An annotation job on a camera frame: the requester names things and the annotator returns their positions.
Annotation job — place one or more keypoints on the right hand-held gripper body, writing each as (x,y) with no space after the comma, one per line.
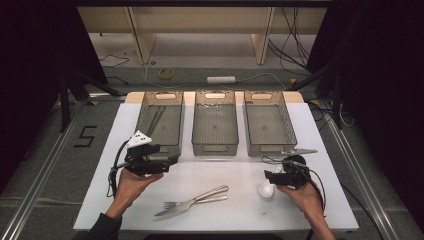
(295,173)

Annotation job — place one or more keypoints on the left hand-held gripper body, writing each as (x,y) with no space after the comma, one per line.
(138,160)

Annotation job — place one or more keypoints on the white ceramic spoon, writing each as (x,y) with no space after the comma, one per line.
(266,190)

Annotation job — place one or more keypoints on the metal chopstick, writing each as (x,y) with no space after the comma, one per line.
(158,120)
(153,121)

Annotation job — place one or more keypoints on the smoky clear plastic bin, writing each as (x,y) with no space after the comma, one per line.
(171,126)
(268,126)
(215,126)

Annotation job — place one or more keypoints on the person's left hand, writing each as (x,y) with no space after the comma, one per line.
(130,186)

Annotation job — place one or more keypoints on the person's right hand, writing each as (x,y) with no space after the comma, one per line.
(306,200)

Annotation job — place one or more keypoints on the white table sheet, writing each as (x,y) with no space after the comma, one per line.
(226,176)

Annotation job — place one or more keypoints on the yellow tape roll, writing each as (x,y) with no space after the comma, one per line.
(160,74)

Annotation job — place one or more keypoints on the black metal stand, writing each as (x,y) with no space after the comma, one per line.
(64,100)
(337,106)

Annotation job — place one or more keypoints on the white power strip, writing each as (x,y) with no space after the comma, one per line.
(220,79)

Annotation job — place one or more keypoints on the black curtain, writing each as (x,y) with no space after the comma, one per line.
(383,66)
(30,66)

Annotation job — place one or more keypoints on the light wooden desk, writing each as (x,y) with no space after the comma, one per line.
(200,20)

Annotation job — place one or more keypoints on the metal floor rail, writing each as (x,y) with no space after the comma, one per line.
(40,186)
(363,186)

